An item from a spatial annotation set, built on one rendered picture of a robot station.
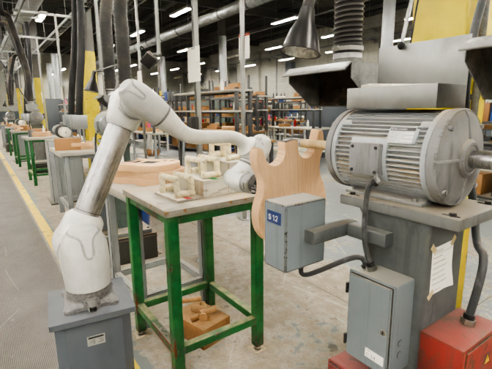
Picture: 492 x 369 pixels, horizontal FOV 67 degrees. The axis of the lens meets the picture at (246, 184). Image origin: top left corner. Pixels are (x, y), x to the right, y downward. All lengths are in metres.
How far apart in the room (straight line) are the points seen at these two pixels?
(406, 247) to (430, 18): 1.37
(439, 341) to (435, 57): 0.77
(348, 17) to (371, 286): 0.87
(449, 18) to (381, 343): 1.55
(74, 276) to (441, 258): 1.16
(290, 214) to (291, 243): 0.09
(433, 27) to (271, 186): 1.23
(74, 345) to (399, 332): 1.03
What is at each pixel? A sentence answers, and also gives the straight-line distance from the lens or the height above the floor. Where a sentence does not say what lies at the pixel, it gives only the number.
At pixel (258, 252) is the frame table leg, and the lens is 2.08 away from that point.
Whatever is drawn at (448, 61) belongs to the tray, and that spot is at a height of 1.50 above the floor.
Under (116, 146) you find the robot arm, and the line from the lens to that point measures 1.59.
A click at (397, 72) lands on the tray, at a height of 1.49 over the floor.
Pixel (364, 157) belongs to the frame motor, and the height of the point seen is 1.25.
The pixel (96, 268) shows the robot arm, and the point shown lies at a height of 0.84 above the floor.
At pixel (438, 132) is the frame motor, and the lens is 1.02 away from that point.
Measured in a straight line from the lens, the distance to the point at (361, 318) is 1.16.
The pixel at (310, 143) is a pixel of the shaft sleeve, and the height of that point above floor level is 1.25.
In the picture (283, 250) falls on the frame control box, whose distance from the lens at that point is 1.07.
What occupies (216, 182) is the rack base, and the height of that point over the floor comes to 1.00.
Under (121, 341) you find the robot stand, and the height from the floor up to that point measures 0.57.
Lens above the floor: 1.38
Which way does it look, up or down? 11 degrees down
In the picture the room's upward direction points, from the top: 1 degrees counter-clockwise
